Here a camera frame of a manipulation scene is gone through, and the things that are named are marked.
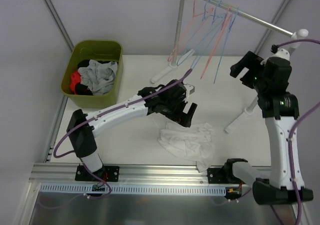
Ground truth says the white garment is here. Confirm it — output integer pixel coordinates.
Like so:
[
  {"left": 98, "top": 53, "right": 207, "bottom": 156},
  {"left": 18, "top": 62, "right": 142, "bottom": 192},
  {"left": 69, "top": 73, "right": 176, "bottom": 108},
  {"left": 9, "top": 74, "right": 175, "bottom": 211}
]
[{"left": 157, "top": 122, "right": 215, "bottom": 173}]

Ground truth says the pink wire hanger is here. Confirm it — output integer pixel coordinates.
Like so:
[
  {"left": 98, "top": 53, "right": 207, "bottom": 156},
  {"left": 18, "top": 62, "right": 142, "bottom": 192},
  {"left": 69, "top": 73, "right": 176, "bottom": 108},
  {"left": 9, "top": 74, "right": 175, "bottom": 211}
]
[
  {"left": 200, "top": 5, "right": 232, "bottom": 79},
  {"left": 167, "top": 0, "right": 214, "bottom": 63}
]

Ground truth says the light blue wire hanger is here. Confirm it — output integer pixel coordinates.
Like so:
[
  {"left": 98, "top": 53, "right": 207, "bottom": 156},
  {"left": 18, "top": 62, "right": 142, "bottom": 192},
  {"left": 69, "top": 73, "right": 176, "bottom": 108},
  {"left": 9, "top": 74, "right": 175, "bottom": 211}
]
[{"left": 171, "top": 0, "right": 215, "bottom": 67}]

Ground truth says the grey tank top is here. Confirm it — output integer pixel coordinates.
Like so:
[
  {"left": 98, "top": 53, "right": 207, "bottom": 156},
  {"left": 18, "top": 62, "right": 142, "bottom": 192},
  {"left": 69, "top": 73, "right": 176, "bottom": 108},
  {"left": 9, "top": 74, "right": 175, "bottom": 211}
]
[{"left": 77, "top": 59, "right": 118, "bottom": 96}]

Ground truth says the black tank top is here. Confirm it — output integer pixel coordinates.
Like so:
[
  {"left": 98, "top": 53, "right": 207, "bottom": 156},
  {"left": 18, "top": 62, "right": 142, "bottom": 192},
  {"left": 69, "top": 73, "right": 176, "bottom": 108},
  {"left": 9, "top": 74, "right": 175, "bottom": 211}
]
[{"left": 74, "top": 58, "right": 111, "bottom": 96}]

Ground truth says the red tank top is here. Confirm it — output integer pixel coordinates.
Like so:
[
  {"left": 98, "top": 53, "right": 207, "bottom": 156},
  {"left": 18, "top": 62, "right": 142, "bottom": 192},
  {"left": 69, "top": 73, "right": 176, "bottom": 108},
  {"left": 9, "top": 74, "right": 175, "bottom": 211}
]
[{"left": 69, "top": 70, "right": 81, "bottom": 94}]

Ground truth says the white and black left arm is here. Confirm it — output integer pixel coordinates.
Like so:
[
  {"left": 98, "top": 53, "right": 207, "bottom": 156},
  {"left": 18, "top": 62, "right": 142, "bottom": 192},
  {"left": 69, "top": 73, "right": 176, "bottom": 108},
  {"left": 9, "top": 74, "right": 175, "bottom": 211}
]
[{"left": 66, "top": 79, "right": 197, "bottom": 181}]

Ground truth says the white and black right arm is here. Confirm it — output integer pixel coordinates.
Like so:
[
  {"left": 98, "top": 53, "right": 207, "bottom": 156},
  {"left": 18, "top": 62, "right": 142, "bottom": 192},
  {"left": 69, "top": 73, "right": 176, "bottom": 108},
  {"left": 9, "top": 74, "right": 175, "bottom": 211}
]
[{"left": 223, "top": 49, "right": 314, "bottom": 205}]

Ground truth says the silver and white clothes rack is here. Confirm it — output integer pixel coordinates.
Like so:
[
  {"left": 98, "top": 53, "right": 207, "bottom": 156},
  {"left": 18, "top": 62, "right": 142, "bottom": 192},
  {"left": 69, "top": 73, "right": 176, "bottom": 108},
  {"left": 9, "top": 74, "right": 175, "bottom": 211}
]
[{"left": 149, "top": 0, "right": 309, "bottom": 134}]

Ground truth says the olive green plastic basket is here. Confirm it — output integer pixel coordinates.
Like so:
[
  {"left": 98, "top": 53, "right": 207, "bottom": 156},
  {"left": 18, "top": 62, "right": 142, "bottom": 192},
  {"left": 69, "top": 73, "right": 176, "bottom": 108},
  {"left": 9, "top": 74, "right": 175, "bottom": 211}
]
[{"left": 60, "top": 39, "right": 124, "bottom": 109}]

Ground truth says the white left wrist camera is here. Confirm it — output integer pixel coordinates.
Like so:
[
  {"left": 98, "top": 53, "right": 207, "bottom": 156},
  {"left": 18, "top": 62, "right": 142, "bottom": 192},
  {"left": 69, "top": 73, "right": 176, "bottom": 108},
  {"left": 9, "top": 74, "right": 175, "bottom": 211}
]
[{"left": 184, "top": 84, "right": 195, "bottom": 96}]

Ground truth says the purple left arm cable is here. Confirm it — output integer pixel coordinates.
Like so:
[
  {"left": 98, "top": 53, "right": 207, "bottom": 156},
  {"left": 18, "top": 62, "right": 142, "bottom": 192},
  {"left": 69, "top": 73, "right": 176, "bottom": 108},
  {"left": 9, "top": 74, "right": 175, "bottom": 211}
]
[{"left": 53, "top": 68, "right": 193, "bottom": 199}]

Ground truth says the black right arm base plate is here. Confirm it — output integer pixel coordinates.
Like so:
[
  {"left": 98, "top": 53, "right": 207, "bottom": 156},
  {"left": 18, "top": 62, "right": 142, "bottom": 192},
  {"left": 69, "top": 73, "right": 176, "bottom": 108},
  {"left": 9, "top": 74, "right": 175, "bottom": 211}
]
[{"left": 207, "top": 167, "right": 241, "bottom": 184}]

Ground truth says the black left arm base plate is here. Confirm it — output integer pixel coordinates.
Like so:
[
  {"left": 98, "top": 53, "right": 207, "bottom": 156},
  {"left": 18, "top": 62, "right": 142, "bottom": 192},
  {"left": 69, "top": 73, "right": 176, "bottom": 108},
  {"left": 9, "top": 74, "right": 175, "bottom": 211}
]
[{"left": 74, "top": 165, "right": 120, "bottom": 182}]

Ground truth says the aluminium frame rail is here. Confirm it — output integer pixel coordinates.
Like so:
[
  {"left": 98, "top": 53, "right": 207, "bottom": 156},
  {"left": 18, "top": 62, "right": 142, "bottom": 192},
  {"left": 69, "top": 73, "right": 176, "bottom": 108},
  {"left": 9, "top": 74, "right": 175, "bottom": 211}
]
[{"left": 29, "top": 162, "right": 208, "bottom": 186}]

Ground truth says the white slotted cable duct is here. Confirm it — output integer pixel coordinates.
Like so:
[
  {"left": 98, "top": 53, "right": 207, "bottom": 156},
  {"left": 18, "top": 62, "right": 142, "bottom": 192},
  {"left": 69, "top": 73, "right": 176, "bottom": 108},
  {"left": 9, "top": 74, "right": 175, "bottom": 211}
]
[{"left": 39, "top": 183, "right": 227, "bottom": 197}]

